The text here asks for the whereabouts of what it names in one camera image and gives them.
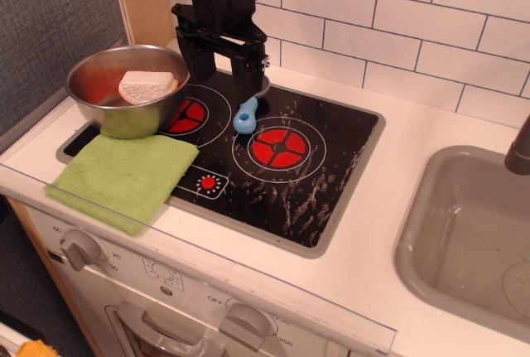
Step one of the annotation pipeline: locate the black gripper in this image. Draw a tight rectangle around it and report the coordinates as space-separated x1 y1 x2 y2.
171 0 268 103

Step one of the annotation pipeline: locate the blue handled grey spoon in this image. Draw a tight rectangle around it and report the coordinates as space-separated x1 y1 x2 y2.
233 75 270 135

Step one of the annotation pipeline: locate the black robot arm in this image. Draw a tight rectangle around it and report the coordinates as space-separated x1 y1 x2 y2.
171 0 268 102

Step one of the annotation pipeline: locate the red stove button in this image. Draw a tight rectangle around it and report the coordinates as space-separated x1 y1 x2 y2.
200 176 217 191

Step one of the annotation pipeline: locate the black toy stove top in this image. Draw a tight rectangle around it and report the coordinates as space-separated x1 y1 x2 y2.
55 60 387 259

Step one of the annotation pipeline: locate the white orange toy food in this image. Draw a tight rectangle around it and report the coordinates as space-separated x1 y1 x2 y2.
118 70 179 104

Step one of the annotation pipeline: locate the silver metal bowl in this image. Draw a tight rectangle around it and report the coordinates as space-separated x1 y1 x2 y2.
66 45 190 139

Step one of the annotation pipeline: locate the green microfiber cloth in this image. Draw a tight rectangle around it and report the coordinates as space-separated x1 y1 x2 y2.
45 135 199 236

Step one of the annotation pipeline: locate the grey left oven knob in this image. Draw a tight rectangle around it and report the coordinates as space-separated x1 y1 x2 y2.
60 229 102 272

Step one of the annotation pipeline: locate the grey oven knob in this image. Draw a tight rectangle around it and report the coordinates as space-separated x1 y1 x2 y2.
60 229 102 272
219 303 272 352

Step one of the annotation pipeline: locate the white toy oven front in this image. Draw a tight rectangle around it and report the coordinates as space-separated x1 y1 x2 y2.
28 209 395 356

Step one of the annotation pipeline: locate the grey right oven knob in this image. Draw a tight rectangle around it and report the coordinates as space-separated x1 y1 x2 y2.
219 303 272 352

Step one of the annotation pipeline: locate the grey sink basin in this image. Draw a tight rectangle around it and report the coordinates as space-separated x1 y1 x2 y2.
394 146 529 342

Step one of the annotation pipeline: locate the grey faucet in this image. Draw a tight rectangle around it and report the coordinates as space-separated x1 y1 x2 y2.
504 116 530 176

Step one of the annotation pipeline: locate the orange yellow object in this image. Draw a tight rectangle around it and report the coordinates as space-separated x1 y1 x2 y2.
16 340 59 357

